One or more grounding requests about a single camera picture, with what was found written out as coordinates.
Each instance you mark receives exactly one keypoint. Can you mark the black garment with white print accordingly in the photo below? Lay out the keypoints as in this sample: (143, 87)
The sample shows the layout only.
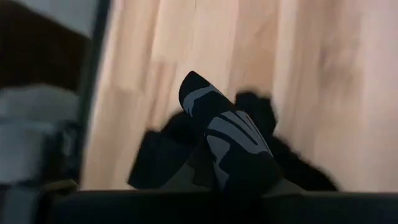
(236, 130)

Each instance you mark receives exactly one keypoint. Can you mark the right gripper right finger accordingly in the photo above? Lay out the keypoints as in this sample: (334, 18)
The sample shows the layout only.
(298, 174)

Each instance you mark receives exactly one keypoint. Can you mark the pale grey bulky object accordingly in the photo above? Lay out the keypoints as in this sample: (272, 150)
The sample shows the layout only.
(31, 140)

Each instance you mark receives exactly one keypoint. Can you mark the black aluminium table frame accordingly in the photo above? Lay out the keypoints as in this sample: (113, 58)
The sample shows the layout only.
(93, 77)

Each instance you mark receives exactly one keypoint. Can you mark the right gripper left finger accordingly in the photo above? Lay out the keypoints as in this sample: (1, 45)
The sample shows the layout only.
(155, 161)

